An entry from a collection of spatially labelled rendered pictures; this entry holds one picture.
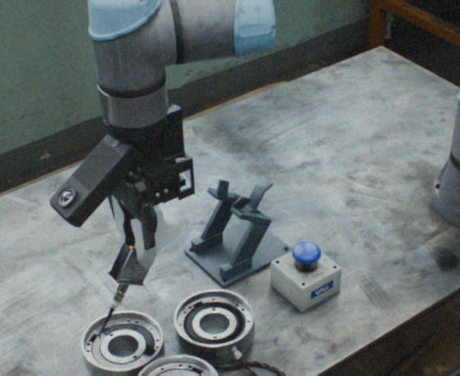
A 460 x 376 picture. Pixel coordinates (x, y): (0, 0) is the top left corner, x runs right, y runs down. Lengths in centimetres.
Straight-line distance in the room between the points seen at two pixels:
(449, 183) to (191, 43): 58
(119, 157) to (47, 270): 37
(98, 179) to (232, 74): 226
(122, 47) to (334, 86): 85
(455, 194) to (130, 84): 61
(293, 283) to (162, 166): 28
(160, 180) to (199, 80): 213
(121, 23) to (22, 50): 183
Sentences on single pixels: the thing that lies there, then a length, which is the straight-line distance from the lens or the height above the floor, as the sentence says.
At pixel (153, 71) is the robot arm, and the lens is 92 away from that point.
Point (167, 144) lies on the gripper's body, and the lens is 100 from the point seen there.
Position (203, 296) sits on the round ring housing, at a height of 83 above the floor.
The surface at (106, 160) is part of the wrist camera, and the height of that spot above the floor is 110.
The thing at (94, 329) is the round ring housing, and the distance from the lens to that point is 115.
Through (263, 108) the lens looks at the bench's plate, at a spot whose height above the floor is 80.
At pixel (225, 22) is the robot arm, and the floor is 125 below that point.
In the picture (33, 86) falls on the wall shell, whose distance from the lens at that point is 277.
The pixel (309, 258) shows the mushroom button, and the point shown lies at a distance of 117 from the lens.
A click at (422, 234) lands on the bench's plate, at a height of 80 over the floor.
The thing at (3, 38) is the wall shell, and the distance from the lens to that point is 267.
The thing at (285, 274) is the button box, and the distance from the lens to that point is 118.
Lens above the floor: 164
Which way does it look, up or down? 38 degrees down
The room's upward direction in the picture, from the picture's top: 1 degrees counter-clockwise
